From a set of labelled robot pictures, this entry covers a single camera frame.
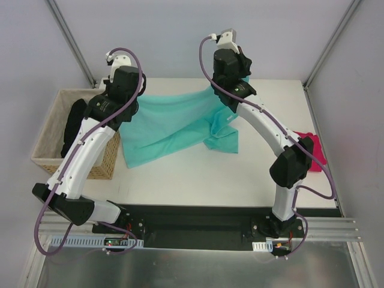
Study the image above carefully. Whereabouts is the teal t-shirt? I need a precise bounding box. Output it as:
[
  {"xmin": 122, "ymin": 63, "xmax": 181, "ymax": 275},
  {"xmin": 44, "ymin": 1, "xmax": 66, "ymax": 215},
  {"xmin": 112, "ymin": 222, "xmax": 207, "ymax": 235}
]
[{"xmin": 119, "ymin": 84, "xmax": 239, "ymax": 168}]

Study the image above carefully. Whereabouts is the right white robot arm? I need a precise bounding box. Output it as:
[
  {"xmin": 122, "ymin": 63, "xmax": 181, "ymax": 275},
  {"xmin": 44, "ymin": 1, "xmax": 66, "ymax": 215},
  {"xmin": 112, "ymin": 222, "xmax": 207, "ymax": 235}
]
[{"xmin": 212, "ymin": 49, "xmax": 314, "ymax": 238}]

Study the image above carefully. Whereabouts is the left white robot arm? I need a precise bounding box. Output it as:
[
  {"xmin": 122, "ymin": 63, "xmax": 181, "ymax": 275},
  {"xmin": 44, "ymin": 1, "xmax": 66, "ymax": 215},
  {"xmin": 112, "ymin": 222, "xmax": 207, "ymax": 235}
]
[{"xmin": 32, "ymin": 65, "xmax": 145, "ymax": 233}]

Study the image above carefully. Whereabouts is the black garment in basket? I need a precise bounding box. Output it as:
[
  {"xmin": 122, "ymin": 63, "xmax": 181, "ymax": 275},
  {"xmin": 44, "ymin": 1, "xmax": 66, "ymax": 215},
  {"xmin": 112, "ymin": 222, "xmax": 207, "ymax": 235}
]
[{"xmin": 61, "ymin": 99, "xmax": 87, "ymax": 158}]

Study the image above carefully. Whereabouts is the wicker laundry basket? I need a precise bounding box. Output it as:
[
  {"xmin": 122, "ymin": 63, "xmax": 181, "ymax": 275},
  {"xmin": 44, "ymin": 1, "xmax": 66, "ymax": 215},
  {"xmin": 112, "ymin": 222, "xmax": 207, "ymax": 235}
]
[{"xmin": 31, "ymin": 89, "xmax": 120, "ymax": 180}]

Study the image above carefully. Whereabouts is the pink folded t-shirt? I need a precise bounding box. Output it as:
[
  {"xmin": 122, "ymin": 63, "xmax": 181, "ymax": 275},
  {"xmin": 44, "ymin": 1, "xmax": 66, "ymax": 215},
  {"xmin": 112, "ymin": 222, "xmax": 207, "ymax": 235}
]
[{"xmin": 295, "ymin": 131, "xmax": 327, "ymax": 173}]

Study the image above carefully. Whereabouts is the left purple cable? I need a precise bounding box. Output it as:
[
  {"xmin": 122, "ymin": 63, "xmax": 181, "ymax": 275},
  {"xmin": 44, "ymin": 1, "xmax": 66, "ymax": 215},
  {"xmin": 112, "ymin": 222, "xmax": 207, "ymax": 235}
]
[{"xmin": 34, "ymin": 47, "xmax": 145, "ymax": 256}]

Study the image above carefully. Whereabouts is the purple cable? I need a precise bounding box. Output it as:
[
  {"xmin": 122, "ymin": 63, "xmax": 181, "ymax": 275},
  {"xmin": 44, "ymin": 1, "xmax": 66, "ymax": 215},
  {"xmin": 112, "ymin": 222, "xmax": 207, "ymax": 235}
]
[
  {"xmin": 199, "ymin": 35, "xmax": 337, "ymax": 260},
  {"xmin": 34, "ymin": 47, "xmax": 145, "ymax": 256}
]

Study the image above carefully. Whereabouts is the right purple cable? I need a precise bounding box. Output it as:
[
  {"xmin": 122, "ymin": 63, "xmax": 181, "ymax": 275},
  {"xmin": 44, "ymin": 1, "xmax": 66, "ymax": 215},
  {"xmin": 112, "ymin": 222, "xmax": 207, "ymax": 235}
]
[{"xmin": 199, "ymin": 35, "xmax": 337, "ymax": 260}]

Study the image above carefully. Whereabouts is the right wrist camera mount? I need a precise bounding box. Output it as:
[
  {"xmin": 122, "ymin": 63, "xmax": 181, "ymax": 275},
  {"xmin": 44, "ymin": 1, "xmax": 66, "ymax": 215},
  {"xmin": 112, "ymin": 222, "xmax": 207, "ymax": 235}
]
[{"xmin": 209, "ymin": 28, "xmax": 239, "ymax": 54}]

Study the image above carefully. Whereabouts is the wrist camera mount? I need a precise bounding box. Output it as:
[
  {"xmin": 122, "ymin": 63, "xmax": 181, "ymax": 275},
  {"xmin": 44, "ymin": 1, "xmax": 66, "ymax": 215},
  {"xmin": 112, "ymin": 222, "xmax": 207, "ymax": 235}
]
[
  {"xmin": 105, "ymin": 53, "xmax": 132, "ymax": 83},
  {"xmin": 209, "ymin": 28, "xmax": 239, "ymax": 54}
]

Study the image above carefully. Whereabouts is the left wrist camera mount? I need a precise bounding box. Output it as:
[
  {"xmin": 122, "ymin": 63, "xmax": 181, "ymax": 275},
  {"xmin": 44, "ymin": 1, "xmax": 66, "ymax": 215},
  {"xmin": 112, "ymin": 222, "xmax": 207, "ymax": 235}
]
[{"xmin": 105, "ymin": 53, "xmax": 132, "ymax": 83}]

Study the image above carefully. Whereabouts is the right aluminium corner post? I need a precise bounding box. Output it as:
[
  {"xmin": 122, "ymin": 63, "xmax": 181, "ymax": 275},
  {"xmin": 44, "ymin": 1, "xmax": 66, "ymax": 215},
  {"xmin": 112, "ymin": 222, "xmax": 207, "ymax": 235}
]
[{"xmin": 302, "ymin": 0, "xmax": 364, "ymax": 91}]

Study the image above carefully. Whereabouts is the aluminium corner post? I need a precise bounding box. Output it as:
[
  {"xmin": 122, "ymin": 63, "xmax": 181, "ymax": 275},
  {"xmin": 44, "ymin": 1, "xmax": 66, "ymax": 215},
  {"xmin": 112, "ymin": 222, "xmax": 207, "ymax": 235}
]
[
  {"xmin": 302, "ymin": 0, "xmax": 364, "ymax": 91},
  {"xmin": 44, "ymin": 0, "xmax": 97, "ymax": 88}
]

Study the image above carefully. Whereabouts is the left aluminium corner post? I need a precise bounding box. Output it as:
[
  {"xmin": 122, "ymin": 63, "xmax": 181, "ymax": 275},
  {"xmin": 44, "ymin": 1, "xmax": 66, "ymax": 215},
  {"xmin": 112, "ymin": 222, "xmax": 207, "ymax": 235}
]
[{"xmin": 44, "ymin": 0, "xmax": 97, "ymax": 88}]

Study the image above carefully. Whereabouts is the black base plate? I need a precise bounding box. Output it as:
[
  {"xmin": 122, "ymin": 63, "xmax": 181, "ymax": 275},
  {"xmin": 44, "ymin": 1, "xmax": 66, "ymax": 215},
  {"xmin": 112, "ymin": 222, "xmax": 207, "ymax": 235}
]
[{"xmin": 91, "ymin": 205, "xmax": 311, "ymax": 249}]

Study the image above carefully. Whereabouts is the aluminium rail frame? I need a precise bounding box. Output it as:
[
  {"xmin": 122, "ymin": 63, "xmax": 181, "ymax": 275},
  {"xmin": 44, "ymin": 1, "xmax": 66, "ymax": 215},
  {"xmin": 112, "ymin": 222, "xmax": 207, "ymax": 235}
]
[{"xmin": 38, "ymin": 212, "xmax": 362, "ymax": 242}]

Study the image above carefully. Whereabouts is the left white cable duct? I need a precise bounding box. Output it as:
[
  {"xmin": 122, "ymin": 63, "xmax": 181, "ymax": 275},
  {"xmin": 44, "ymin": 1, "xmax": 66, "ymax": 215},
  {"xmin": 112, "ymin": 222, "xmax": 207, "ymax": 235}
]
[{"xmin": 63, "ymin": 236, "xmax": 144, "ymax": 249}]

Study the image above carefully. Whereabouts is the white cable duct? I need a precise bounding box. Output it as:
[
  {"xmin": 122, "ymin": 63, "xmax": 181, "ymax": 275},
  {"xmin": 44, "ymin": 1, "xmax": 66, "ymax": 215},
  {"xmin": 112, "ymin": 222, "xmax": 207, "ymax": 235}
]
[
  {"xmin": 252, "ymin": 240, "xmax": 273, "ymax": 253},
  {"xmin": 63, "ymin": 236, "xmax": 144, "ymax": 249}
]

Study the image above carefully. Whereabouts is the right white cable duct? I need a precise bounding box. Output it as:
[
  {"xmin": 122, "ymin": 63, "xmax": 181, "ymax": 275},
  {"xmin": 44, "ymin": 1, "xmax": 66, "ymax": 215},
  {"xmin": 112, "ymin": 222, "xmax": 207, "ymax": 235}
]
[{"xmin": 252, "ymin": 240, "xmax": 273, "ymax": 253}]

